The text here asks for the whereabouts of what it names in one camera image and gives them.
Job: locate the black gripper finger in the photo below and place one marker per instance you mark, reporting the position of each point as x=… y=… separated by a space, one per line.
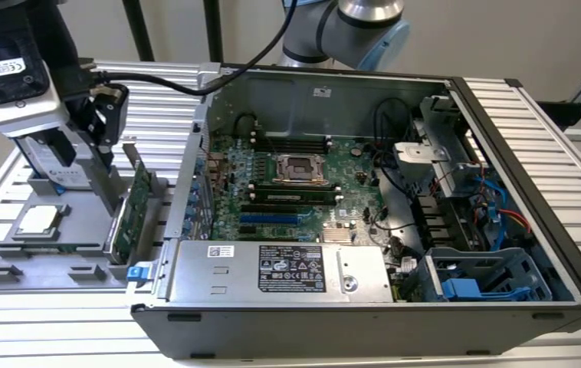
x=63 y=149
x=109 y=115

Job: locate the green black graphics card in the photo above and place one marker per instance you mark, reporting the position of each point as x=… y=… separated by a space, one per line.
x=130 y=214

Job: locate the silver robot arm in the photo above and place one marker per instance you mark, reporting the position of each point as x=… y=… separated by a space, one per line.
x=321 y=34

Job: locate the hard disk in blue carrier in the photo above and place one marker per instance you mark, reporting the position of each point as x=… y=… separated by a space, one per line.
x=63 y=174

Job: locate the black metal stand pole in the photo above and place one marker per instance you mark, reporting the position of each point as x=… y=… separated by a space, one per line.
x=140 y=30
x=214 y=30

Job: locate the silver CPU chip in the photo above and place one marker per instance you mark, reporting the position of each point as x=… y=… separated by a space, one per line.
x=38 y=218

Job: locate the green RAM stick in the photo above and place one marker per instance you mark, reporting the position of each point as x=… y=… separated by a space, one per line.
x=69 y=249

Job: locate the grey plastic parts rack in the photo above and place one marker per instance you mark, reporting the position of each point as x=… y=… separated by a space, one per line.
x=45 y=268

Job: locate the blue case latch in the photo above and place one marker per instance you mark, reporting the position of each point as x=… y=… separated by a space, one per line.
x=136 y=275

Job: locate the metal CPU socket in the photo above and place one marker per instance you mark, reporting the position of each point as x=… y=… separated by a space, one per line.
x=296 y=166

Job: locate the long black expansion slot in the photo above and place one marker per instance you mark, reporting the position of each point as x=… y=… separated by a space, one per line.
x=270 y=209

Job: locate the black labelled RAM stick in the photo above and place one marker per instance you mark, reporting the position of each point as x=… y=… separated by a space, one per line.
x=290 y=197

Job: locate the blue expansion slot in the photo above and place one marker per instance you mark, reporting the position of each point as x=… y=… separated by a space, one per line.
x=270 y=220

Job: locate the silver power supply unit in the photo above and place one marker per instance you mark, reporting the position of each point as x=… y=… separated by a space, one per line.
x=229 y=276

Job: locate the round coin battery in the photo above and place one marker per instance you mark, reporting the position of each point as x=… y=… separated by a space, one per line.
x=356 y=151

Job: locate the green motherboard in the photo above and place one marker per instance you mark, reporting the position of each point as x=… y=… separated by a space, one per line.
x=352 y=180

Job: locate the silver finned heatsink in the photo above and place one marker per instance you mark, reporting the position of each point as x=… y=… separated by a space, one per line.
x=340 y=236

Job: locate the open black PC case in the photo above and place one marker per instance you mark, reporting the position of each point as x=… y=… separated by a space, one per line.
x=321 y=337

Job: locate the grey metal disk bay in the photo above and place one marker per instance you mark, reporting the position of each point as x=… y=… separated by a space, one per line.
x=475 y=255

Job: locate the blue plastic drive tray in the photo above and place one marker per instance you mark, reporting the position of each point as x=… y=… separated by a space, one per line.
x=461 y=289

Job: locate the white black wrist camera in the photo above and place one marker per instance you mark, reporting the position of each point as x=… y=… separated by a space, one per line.
x=19 y=111

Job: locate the silver metal drive bracket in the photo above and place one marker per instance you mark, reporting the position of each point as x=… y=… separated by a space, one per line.
x=419 y=153

